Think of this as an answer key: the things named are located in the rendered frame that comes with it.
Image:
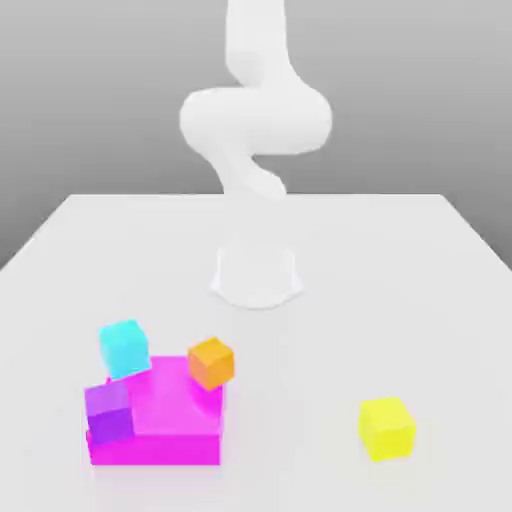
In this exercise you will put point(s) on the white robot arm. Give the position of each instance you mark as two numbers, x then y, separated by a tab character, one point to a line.
256	120

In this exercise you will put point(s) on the small orange cube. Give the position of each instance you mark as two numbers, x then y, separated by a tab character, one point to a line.
210	364

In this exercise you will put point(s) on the small cyan cube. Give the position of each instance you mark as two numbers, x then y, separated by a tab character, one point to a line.
123	350

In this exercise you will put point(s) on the small purple cube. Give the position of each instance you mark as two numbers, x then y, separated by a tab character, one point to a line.
108	414

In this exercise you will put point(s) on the small yellow cube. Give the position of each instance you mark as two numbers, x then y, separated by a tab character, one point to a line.
387	430

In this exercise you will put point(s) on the large magenta box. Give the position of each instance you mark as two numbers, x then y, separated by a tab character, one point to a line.
176	416

